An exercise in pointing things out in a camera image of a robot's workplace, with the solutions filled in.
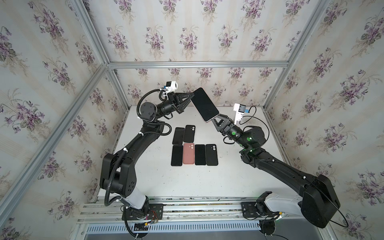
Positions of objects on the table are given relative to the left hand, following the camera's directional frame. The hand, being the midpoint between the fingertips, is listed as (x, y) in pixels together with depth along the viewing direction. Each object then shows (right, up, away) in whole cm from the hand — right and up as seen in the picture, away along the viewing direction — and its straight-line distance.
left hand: (194, 95), depth 59 cm
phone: (-10, -34, +31) cm, 47 cm away
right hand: (+6, -8, +1) cm, 10 cm away
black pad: (+4, -32, +34) cm, 47 cm away
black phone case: (-3, -19, +45) cm, 49 cm away
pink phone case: (-3, -31, +34) cm, 46 cm away
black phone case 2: (+12, -33, +34) cm, 49 cm away
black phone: (-11, -21, +43) cm, 49 cm away
